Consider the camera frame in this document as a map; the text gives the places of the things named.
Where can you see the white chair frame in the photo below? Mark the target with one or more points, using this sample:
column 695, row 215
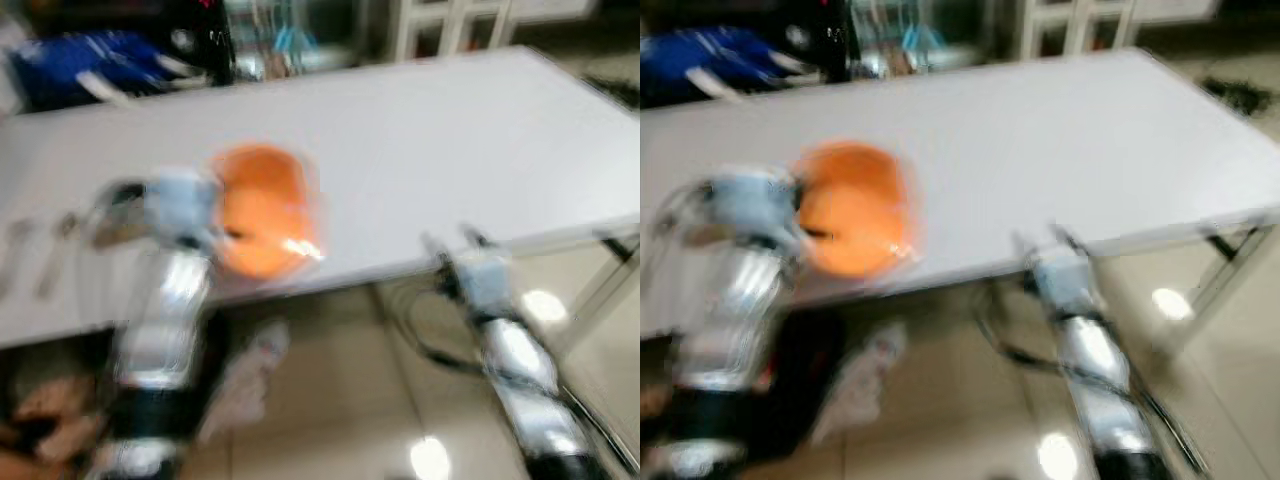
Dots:
column 1075, row 22
column 450, row 25

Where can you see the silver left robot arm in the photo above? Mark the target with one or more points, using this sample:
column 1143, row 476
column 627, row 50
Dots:
column 735, row 330
column 160, row 330

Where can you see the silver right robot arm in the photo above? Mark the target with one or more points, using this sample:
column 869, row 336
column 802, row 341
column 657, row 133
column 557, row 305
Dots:
column 1110, row 385
column 530, row 385

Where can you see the black appliance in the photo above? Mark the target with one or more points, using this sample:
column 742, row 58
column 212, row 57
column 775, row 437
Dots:
column 822, row 38
column 200, row 40

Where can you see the white table leg frame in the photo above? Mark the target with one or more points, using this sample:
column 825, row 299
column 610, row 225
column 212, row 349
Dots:
column 600, row 285
column 1215, row 285

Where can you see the blue bag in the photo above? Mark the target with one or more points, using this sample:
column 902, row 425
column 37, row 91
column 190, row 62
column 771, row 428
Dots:
column 715, row 60
column 85, row 65

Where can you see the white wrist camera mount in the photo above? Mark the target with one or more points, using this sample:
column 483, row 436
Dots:
column 182, row 205
column 755, row 205
column 1063, row 282
column 483, row 282

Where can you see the metal spoon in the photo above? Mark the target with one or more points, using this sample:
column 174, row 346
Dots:
column 57, row 250

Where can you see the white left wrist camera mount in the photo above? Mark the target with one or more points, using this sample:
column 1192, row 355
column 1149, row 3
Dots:
column 755, row 205
column 182, row 205

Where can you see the orange plastic bowl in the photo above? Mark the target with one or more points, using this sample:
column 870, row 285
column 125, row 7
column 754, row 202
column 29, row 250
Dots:
column 855, row 212
column 262, row 215

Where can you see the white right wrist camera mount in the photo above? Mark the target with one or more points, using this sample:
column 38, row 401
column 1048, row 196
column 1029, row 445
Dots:
column 483, row 282
column 1063, row 282

